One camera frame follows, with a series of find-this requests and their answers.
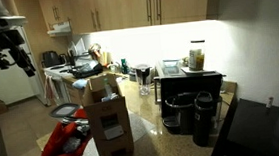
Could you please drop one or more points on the black coffee maker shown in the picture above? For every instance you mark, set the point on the black coffee maker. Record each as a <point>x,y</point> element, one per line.
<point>178,113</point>

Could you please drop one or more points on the black microwave oven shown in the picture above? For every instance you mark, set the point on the black microwave oven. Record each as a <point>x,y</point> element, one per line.
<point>173,79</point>

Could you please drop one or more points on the black bag on stove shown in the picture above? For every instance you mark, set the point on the black bag on stove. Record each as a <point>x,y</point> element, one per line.
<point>87,69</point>

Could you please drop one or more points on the wooden upper cabinets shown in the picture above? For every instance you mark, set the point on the wooden upper cabinets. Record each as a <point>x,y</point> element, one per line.
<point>88,16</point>

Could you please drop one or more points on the white stove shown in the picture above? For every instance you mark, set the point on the white stove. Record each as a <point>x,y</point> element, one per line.
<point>63,79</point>

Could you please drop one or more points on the glass jar with lid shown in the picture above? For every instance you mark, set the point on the glass jar with lid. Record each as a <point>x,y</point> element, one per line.
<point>196,55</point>

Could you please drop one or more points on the grey lidded container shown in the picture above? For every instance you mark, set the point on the grey lidded container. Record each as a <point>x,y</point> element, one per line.
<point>64,110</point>

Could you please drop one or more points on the hanging dish towel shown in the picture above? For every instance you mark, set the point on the hanging dish towel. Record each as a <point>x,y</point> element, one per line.
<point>50,91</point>

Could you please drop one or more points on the tall cardboard box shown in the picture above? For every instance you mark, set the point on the tall cardboard box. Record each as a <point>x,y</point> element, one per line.
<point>109,121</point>

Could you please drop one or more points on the white refrigerator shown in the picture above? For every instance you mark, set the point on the white refrigerator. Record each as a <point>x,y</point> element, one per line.
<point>33,73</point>

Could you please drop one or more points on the black travel tumbler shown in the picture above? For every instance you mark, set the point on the black travel tumbler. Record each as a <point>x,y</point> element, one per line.
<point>202,119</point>

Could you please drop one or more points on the white blue carton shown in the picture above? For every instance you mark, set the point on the white blue carton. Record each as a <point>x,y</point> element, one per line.
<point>109,97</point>

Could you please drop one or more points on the black kettle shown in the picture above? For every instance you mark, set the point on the black kettle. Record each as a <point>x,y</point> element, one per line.
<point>50,59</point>

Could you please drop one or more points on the black side cabinet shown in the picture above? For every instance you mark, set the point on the black side cabinet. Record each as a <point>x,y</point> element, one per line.
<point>249,129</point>

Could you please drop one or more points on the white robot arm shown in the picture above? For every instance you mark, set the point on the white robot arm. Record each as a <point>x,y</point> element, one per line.
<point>9,22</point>

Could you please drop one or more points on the white range hood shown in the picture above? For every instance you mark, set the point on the white range hood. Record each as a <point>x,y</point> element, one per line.
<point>60,29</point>

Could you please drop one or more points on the clear bottle green cap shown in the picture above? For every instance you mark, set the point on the clear bottle green cap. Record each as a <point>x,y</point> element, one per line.
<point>107,87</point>

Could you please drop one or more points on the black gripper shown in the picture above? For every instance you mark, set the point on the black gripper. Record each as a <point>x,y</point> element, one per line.
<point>12,40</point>

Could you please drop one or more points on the blue cloth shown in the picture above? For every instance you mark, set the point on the blue cloth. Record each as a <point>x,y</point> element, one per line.
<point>80,83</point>

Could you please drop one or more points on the red fabric bag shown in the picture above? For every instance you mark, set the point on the red fabric bag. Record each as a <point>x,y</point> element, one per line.
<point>61,135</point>

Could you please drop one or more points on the small white bottle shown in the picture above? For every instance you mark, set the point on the small white bottle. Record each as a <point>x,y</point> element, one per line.
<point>270,102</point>

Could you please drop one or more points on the water filter pitcher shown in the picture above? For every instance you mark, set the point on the water filter pitcher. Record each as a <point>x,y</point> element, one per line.
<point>144,79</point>

